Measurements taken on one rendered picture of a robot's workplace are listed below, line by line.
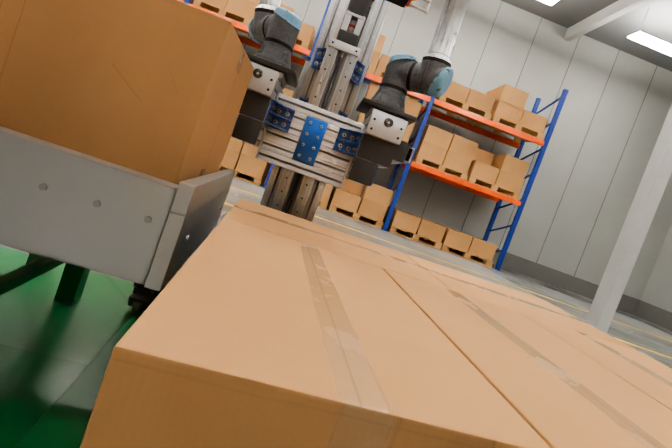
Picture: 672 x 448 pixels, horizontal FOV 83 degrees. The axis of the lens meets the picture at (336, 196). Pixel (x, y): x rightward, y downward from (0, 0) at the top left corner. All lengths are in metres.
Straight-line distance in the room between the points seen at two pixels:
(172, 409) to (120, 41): 0.77
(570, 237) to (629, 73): 4.43
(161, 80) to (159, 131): 0.11
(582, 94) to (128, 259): 11.52
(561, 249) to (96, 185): 11.32
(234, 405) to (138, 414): 0.07
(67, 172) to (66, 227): 0.10
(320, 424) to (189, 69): 0.73
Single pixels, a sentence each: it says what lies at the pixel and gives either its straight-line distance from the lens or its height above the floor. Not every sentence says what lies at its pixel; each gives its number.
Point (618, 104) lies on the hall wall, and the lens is 12.40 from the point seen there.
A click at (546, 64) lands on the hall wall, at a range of 11.45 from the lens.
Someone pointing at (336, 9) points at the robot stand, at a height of 1.41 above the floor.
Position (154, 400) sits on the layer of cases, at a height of 0.51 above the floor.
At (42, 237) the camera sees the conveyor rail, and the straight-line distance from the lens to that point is 0.85.
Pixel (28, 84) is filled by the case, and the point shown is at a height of 0.68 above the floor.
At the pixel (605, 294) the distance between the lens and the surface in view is 3.98.
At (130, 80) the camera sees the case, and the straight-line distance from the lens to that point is 0.94.
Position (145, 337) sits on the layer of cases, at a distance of 0.35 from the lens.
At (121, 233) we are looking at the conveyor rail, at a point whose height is 0.49.
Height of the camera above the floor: 0.71
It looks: 3 degrees down
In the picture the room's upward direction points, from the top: 20 degrees clockwise
